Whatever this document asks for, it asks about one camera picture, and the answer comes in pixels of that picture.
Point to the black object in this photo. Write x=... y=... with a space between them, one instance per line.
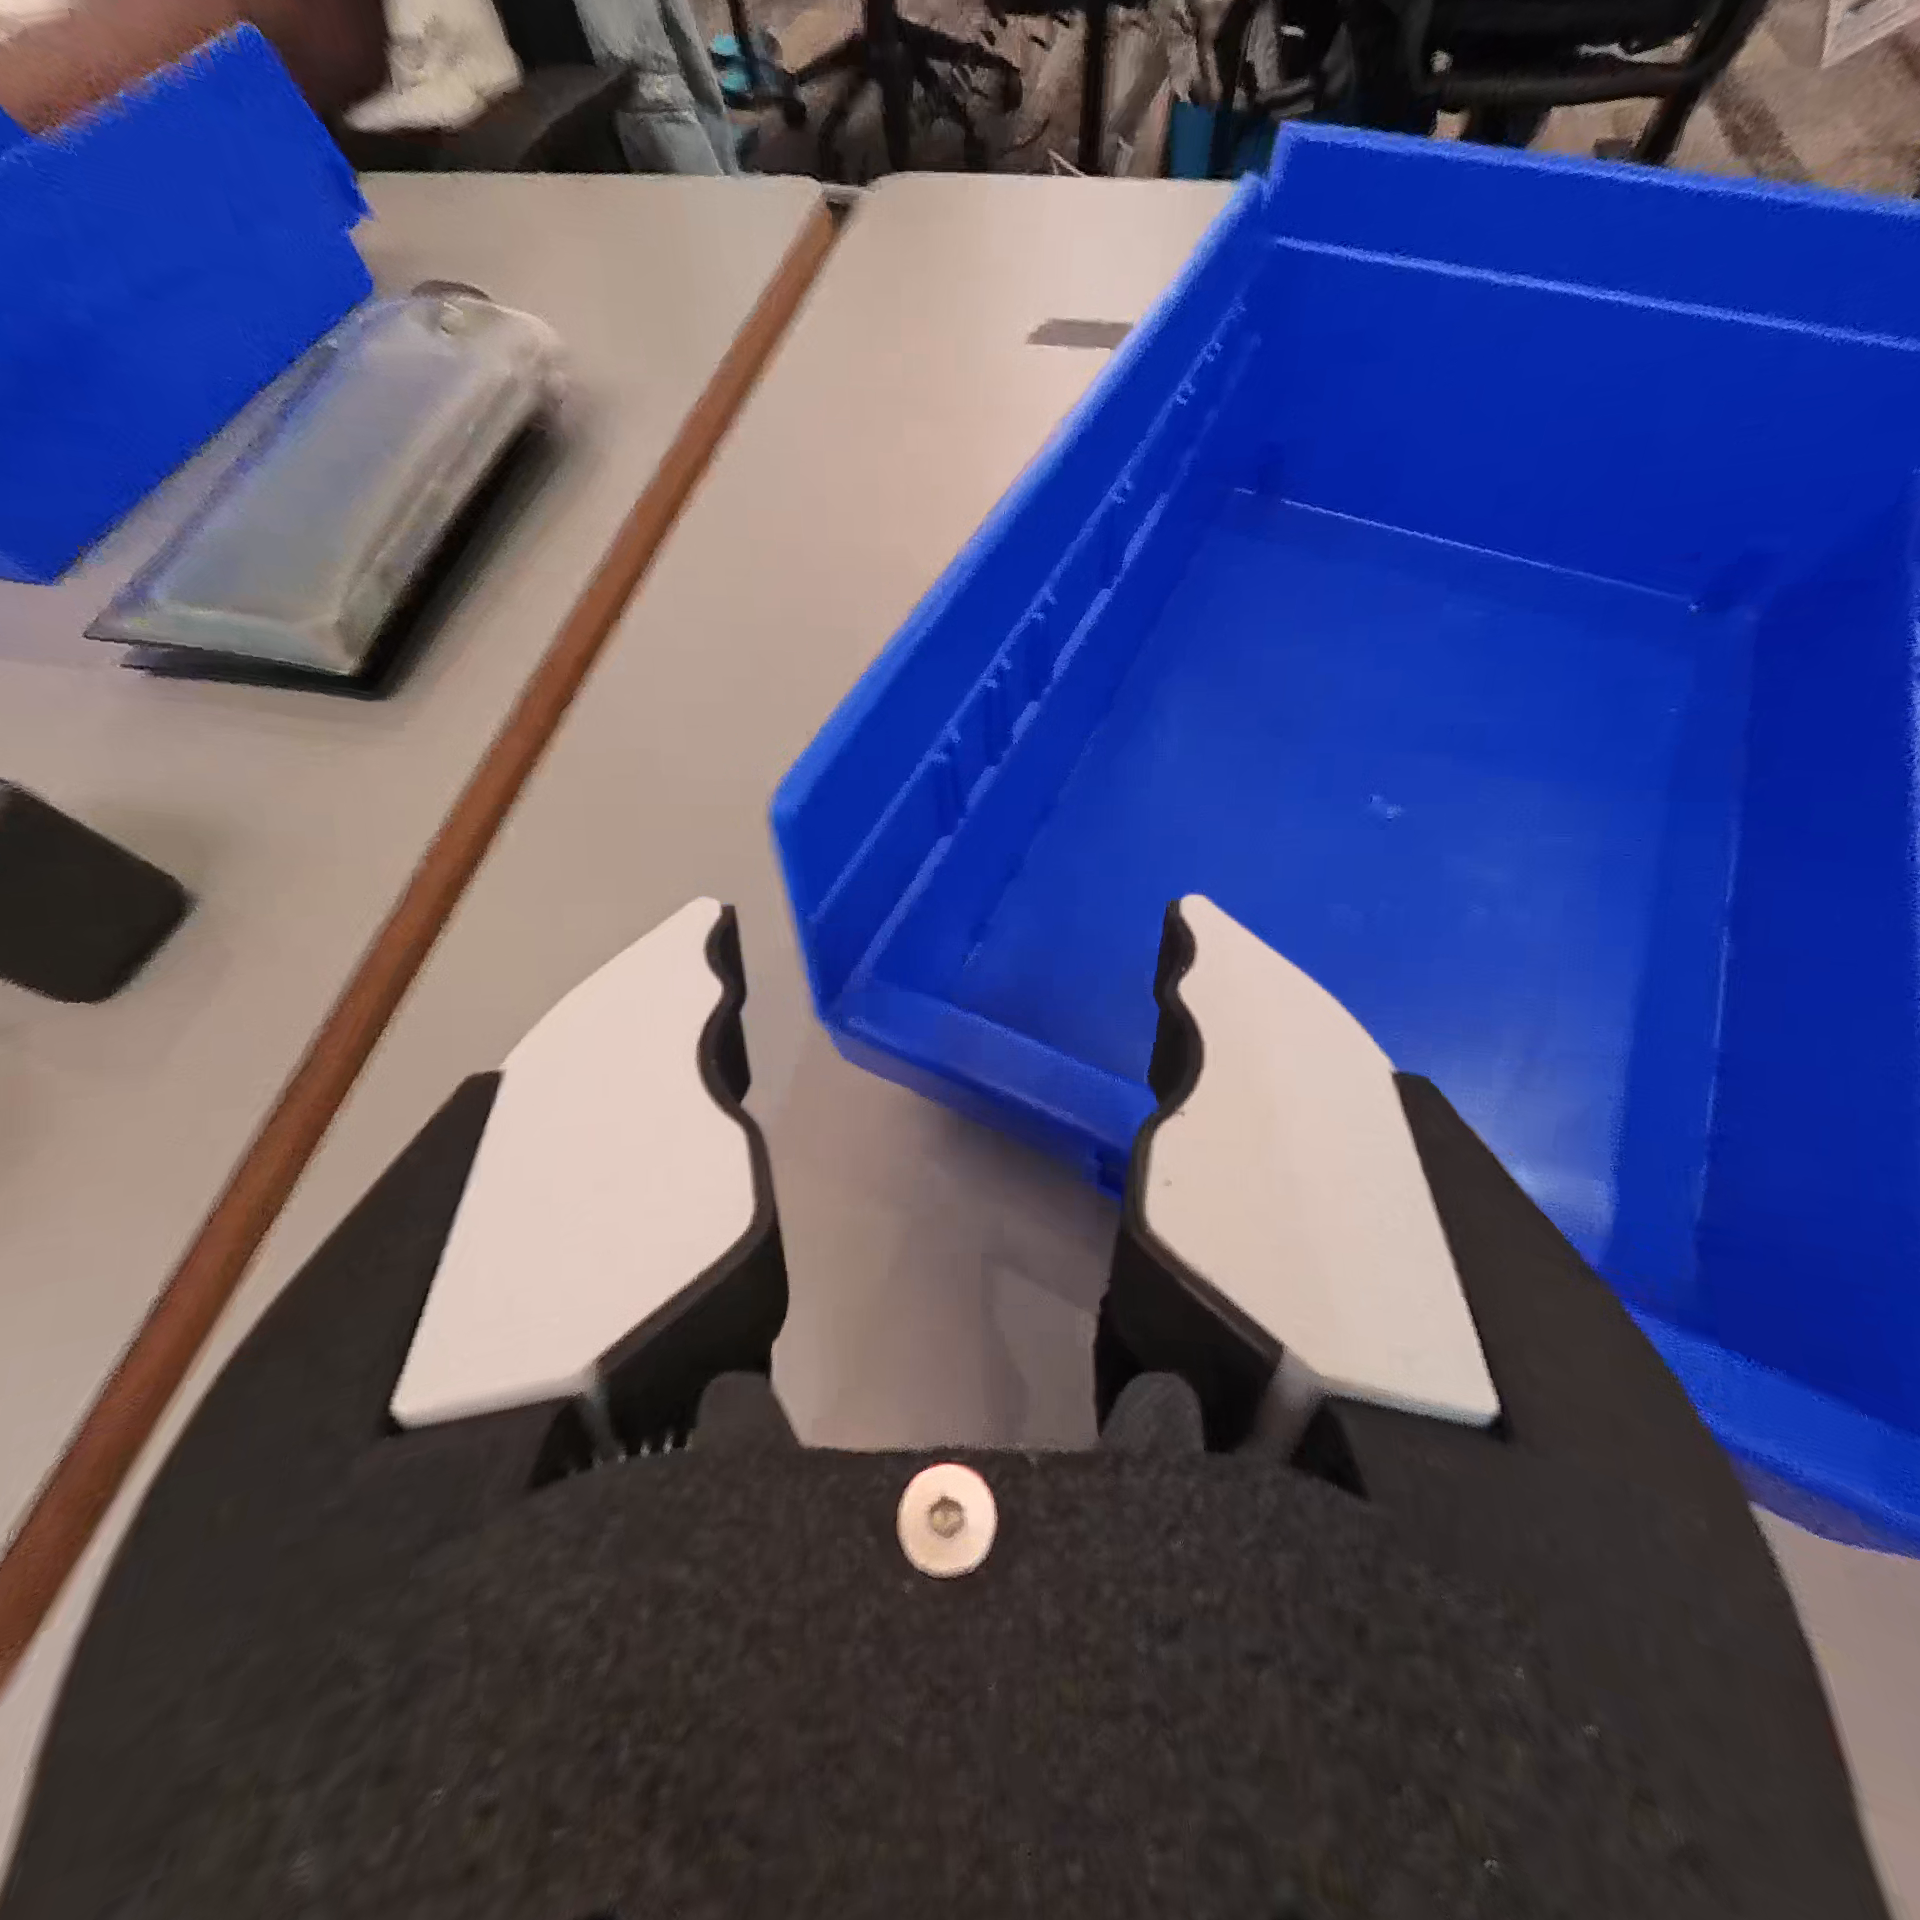
x=74 y=900

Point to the printed poster board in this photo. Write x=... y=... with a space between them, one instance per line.
x=1875 y=23

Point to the grey table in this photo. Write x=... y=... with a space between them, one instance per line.
x=300 y=781

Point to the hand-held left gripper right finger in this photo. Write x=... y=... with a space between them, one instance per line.
x=1320 y=1201

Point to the grey tape strip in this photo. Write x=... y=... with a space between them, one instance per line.
x=1081 y=332

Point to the blue denim jacket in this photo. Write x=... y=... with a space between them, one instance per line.
x=660 y=92

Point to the grey desk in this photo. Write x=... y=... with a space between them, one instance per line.
x=675 y=750

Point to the black office chair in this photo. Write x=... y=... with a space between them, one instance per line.
x=1561 y=44

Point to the blue plastic bin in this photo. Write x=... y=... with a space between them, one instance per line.
x=148 y=301
x=1426 y=750

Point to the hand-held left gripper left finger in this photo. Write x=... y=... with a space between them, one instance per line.
x=585 y=1201

